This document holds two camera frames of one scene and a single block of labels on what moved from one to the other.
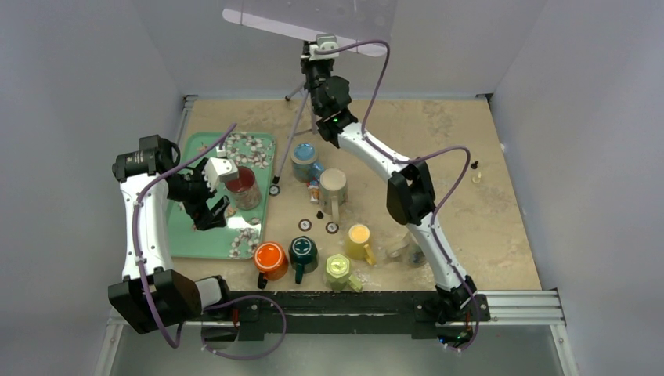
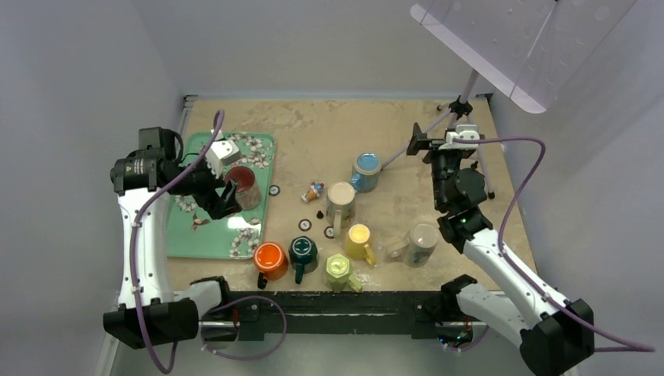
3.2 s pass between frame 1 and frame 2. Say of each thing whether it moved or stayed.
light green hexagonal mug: stayed
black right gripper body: moved
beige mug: moved
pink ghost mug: stayed
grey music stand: moved
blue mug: moved
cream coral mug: stayed
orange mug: stayed
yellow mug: stayed
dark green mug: stayed
